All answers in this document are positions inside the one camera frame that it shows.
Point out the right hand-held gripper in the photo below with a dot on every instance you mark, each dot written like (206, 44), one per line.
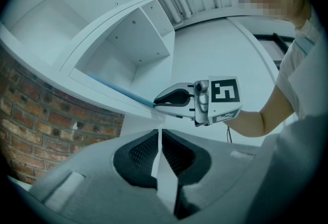
(223, 100)

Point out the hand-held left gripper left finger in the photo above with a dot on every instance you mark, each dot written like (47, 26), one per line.
(102, 182)

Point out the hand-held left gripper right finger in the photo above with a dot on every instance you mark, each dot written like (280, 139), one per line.
(217, 166)

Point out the blue book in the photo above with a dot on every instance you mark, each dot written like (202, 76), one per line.
(120, 90)

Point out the person's right forearm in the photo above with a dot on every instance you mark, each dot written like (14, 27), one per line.
(256, 123)

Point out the black framed window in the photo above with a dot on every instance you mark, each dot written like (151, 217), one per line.
(276, 46)

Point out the person's white shirt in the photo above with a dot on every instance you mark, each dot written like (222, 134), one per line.
(287, 64)

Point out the white wall shelf unit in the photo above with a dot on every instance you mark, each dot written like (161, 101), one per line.
(38, 25)

